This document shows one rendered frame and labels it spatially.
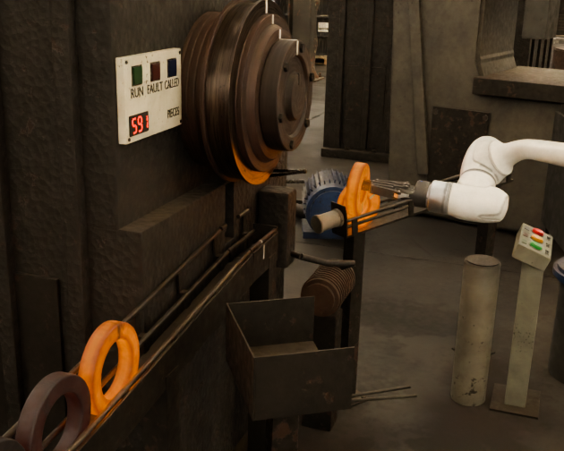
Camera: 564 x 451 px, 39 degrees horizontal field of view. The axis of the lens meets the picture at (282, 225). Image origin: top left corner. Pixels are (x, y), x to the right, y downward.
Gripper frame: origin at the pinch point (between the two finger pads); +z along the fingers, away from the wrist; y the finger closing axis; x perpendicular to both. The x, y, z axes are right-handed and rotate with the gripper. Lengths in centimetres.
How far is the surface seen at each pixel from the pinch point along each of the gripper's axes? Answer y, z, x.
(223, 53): -43, 26, 37
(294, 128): -21.1, 13.9, 17.7
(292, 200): -0.6, 19.4, -8.3
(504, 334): 100, -45, -81
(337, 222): 15.0, 9.1, -17.7
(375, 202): 28.7, 0.4, -13.3
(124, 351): -90, 23, -17
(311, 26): 820, 276, -21
